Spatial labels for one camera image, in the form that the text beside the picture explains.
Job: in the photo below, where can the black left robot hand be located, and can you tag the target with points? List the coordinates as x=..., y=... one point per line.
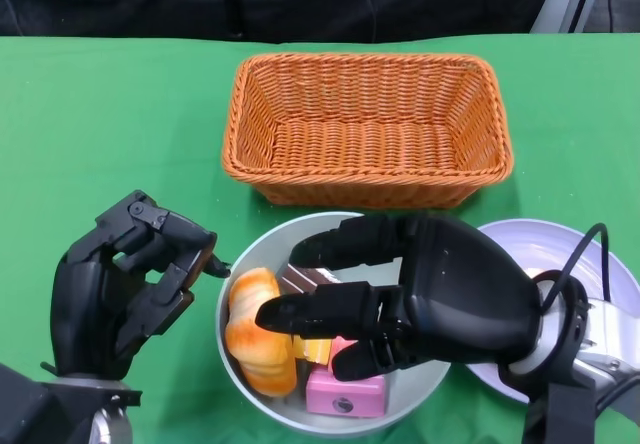
x=80, y=314

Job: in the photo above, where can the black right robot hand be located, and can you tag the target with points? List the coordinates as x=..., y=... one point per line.
x=465, y=294

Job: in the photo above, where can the brown chocolate cake bar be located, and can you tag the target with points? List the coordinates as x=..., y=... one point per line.
x=295, y=281

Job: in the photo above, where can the orange striped bread roll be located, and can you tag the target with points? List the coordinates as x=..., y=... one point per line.
x=255, y=354

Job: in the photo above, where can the grey-green bowl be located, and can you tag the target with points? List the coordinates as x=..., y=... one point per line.
x=270, y=244

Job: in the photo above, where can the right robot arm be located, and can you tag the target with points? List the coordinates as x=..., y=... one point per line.
x=610, y=324

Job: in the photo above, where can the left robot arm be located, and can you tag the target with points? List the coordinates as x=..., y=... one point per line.
x=50, y=409

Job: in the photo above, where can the lavender plate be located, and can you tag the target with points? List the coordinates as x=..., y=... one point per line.
x=515, y=244

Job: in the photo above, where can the pink rectangular cake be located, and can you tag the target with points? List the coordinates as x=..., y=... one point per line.
x=345, y=396

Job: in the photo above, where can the orange wicker basket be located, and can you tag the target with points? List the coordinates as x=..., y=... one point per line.
x=360, y=149

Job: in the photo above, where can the green tablecloth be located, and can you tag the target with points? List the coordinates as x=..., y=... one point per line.
x=100, y=114

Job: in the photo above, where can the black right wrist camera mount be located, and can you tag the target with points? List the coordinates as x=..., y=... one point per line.
x=560, y=414

